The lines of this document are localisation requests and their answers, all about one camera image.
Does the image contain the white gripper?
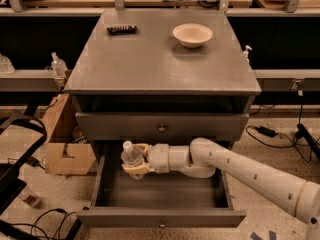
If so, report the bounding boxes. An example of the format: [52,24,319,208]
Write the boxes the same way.
[122,143,169,175]

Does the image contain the clear plastic water bottle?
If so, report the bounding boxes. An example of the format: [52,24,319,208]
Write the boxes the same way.
[121,141,144,180]

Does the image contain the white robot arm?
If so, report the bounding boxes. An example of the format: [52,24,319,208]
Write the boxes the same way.
[121,138,320,240]

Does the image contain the open grey middle drawer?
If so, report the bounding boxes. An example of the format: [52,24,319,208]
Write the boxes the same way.
[77,142,246,228]

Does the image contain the closed grey top drawer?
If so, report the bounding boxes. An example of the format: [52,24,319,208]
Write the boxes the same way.
[76,112,249,143]

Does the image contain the grey wooden drawer cabinet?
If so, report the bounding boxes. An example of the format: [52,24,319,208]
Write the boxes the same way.
[64,9,262,165]

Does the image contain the clear pump bottle left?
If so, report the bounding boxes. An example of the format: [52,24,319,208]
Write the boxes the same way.
[51,52,67,77]

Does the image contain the small white pump bottle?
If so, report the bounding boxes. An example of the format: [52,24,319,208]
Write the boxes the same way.
[243,45,252,63]

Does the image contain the cardboard box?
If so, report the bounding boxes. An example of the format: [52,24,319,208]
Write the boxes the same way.
[42,94,96,175]

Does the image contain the clear plastic dome lid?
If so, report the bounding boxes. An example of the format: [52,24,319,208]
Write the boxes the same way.
[0,54,15,74]

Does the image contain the black floor cables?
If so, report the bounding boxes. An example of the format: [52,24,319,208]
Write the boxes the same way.
[9,207,84,240]

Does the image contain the black power adapter with cable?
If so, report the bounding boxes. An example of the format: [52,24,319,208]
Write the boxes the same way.
[245,126,312,163]

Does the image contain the black chair frame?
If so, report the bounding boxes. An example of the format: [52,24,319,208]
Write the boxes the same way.
[0,114,48,215]

